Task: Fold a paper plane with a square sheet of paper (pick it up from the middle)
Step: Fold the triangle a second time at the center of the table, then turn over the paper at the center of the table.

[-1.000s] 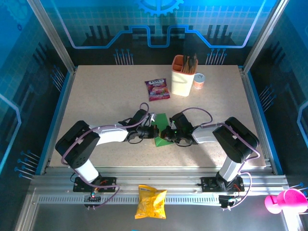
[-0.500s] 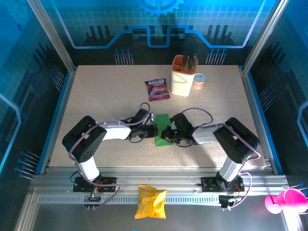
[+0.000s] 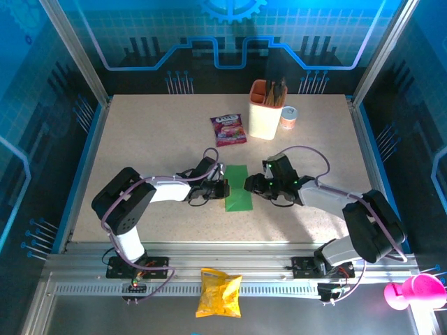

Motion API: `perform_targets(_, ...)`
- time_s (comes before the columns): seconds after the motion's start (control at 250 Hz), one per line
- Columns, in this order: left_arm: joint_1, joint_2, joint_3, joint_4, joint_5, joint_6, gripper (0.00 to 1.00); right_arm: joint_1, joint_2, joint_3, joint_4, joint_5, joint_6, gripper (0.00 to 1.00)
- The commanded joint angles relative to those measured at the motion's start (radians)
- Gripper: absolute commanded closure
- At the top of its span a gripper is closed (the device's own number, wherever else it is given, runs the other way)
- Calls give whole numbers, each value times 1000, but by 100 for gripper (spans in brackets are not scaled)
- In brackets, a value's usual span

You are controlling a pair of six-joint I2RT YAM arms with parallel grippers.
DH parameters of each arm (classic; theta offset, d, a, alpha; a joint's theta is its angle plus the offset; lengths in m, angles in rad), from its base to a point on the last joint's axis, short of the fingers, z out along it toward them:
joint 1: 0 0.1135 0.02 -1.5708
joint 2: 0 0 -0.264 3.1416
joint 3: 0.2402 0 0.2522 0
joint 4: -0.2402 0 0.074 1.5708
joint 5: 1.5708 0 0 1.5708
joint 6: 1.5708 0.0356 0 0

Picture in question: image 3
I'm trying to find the green cloth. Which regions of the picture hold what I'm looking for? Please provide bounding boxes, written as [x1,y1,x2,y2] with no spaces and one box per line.
[223,163,254,213]

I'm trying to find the purple candy bag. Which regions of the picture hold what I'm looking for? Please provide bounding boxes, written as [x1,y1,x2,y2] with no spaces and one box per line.
[210,112,248,148]

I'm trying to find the cream holder with orange rim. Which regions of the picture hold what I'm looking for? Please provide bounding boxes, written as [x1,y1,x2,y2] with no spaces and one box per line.
[247,79,288,141]

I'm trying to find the small orange can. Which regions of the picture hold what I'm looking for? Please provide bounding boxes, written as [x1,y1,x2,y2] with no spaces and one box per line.
[279,106,299,131]

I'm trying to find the brown wooden sticks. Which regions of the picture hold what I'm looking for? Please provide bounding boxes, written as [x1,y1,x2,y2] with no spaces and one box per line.
[264,80,277,106]

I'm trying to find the yellow chips bag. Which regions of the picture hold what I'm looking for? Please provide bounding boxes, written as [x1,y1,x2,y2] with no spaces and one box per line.
[195,267,244,319]

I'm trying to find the small circuit board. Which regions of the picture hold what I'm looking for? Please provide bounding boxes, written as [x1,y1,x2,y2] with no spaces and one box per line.
[316,281,351,302]
[121,281,148,293]

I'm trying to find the pink plastic cup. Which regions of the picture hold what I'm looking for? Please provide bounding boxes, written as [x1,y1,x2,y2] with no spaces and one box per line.
[383,273,447,311]

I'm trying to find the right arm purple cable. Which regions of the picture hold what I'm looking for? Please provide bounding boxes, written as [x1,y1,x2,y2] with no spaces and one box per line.
[279,145,409,306]

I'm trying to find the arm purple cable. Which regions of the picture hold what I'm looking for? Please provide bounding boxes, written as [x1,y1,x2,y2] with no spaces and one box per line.
[279,145,409,306]
[100,147,221,305]

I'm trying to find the long aluminium frame beam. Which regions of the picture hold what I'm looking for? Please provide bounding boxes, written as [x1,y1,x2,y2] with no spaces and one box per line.
[45,241,420,280]

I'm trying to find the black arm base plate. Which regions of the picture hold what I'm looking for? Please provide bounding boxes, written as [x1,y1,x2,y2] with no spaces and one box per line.
[291,256,356,279]
[105,255,170,279]

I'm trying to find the dark utensil handle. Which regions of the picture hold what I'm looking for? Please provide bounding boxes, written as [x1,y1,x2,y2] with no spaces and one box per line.
[274,75,288,105]

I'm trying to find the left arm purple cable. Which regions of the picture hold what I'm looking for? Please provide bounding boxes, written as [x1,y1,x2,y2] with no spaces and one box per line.
[100,147,221,305]

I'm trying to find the aluminium side rail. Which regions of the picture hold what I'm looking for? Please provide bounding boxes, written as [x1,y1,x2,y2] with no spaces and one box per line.
[57,96,113,254]
[345,94,402,253]

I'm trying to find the slotted grey cable duct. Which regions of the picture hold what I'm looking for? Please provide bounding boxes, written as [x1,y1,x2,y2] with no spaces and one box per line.
[54,281,324,298]

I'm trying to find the thin black wire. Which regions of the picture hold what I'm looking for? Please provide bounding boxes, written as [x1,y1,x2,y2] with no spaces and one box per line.
[101,246,122,268]

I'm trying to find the aluminium frame post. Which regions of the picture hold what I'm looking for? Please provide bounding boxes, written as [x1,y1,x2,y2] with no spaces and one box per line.
[351,0,420,105]
[38,0,113,107]

